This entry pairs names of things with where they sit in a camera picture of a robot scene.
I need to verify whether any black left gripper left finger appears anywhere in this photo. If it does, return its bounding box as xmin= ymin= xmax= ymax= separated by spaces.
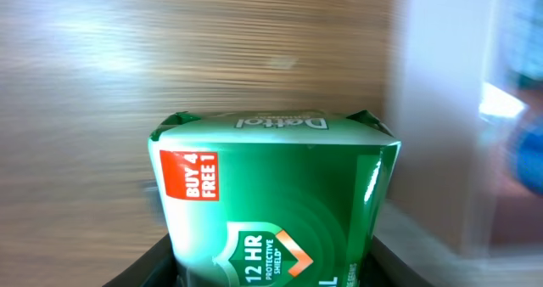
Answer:
xmin=104 ymin=234 xmax=176 ymax=287

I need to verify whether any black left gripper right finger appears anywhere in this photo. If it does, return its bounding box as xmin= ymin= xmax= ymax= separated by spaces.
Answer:
xmin=367 ymin=236 xmax=433 ymax=287

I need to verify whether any green Dettol soap box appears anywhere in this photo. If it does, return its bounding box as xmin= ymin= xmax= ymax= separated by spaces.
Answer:
xmin=148 ymin=110 xmax=401 ymax=287

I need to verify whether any white box with pink interior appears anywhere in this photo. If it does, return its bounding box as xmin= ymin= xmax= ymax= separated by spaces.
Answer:
xmin=378 ymin=0 xmax=542 ymax=286

